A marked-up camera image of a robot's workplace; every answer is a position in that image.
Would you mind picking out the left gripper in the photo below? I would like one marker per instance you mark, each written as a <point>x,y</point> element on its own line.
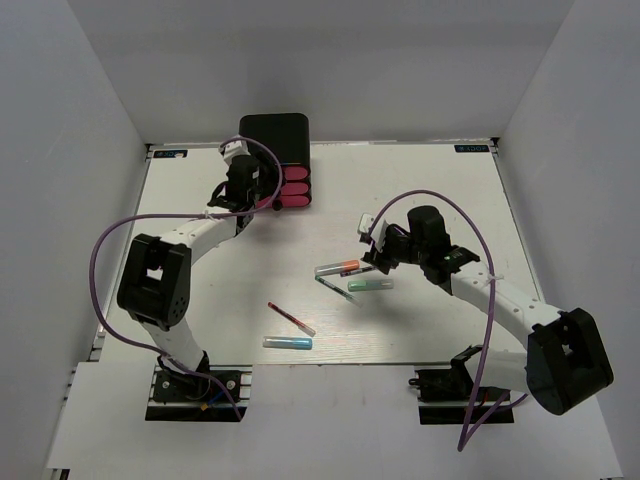
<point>271,178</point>

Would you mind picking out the black drawer cabinet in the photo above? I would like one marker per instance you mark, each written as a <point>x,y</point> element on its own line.
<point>287,135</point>

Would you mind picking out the purple pen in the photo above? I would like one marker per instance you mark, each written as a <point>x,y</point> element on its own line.
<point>357,271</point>

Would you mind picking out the red pen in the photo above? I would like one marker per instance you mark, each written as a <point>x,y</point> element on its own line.
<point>292,319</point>

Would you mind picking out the blue label sticker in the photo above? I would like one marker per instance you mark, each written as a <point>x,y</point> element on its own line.
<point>170,154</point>
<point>471,148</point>

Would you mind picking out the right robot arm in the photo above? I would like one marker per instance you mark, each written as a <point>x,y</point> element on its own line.
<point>564,361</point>

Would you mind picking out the orange capped marker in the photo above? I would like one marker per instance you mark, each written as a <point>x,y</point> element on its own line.
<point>337,268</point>

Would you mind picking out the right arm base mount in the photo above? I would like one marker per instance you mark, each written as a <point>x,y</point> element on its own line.
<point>443,397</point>

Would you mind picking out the green capped marker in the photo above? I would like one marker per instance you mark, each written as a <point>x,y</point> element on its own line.
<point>369,285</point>

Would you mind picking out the green pen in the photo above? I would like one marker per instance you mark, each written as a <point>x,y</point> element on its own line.
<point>344,294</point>

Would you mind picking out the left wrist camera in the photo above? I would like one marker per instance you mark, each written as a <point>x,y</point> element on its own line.
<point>232,149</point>

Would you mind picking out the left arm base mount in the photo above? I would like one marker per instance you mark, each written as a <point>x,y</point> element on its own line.
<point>173,398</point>

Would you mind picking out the blue capped marker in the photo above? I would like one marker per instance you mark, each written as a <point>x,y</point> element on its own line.
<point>292,343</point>

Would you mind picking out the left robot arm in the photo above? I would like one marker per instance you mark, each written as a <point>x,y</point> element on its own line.
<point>155,287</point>

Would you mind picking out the right blue label sticker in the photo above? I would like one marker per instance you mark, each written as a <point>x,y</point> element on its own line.
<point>471,148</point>

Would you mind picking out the left blue label sticker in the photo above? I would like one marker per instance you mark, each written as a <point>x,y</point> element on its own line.
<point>170,154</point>

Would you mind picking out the pink drawer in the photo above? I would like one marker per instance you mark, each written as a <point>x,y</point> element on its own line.
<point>294,189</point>
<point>295,173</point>
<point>290,201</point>

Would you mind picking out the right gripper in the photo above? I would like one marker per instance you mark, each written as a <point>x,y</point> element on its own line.
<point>382,259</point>

